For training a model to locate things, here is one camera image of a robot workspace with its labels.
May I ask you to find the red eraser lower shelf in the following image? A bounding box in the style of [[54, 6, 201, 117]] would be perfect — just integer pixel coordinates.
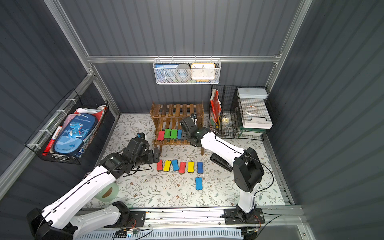
[[157, 130, 165, 142]]

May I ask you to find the blue box in basket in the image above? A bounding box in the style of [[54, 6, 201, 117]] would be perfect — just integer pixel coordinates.
[[154, 63, 179, 84]]

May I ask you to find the blue dinosaur pencil case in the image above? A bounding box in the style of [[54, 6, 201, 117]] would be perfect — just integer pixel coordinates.
[[53, 113, 97, 155]]

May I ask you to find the blue eraser shelf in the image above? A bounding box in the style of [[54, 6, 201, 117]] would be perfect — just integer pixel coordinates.
[[177, 129, 183, 140], [171, 160, 180, 172]]

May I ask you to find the black wire desk organizer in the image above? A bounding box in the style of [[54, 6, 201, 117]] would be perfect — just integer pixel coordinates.
[[209, 85, 274, 141]]

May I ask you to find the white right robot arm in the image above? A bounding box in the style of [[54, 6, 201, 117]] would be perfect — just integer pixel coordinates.
[[180, 117, 265, 223]]

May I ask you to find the blue eraser top shelf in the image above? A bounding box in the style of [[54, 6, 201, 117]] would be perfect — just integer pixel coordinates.
[[171, 160, 180, 172]]

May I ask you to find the white wire wall basket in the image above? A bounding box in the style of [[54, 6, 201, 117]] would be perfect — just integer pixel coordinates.
[[153, 60, 222, 85]]

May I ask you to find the red eraser top shelf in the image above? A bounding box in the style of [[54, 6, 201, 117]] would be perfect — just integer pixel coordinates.
[[157, 160, 164, 172]]

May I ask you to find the wooden two-tier shelf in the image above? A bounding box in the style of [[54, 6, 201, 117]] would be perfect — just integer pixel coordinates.
[[150, 102, 204, 154]]

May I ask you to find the white box on organizer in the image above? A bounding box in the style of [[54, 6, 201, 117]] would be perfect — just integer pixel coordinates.
[[237, 88, 268, 99]]

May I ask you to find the red marker pen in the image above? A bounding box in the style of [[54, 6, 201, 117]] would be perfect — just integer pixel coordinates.
[[42, 126, 63, 156]]

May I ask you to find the yellow eraser top shelf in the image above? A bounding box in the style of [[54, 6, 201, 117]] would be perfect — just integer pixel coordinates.
[[163, 160, 172, 172]]

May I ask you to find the black stapler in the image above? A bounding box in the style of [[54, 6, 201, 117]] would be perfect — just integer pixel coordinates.
[[210, 153, 233, 172]]

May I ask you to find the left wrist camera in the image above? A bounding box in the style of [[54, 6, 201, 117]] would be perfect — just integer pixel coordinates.
[[137, 133, 146, 140]]

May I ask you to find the grey tape roll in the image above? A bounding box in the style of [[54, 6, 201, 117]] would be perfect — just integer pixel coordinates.
[[175, 64, 191, 83]]

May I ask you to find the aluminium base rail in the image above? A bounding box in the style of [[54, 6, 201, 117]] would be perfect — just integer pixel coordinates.
[[131, 206, 308, 229]]

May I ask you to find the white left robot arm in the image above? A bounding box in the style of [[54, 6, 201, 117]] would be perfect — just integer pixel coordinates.
[[27, 133, 160, 240]]

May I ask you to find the green eraser shelf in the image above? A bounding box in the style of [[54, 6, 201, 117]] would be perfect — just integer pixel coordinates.
[[164, 129, 172, 139]]

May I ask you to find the yellow alarm clock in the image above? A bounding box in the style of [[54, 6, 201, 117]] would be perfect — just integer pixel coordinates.
[[191, 63, 216, 82]]

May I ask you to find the red eraser shelf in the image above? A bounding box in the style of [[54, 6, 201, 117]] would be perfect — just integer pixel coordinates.
[[157, 130, 165, 142], [157, 160, 164, 172]]

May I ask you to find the black wire side basket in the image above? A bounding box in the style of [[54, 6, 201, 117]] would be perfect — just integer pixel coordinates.
[[25, 90, 109, 165]]

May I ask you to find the green pen cup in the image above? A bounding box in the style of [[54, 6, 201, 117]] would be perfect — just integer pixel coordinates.
[[95, 183, 119, 203]]

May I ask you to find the clear tape roll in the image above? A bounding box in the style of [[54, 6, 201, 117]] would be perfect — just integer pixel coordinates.
[[244, 105, 259, 116]]

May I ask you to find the white plastic box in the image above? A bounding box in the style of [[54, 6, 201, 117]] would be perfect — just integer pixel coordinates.
[[242, 117, 273, 129]]

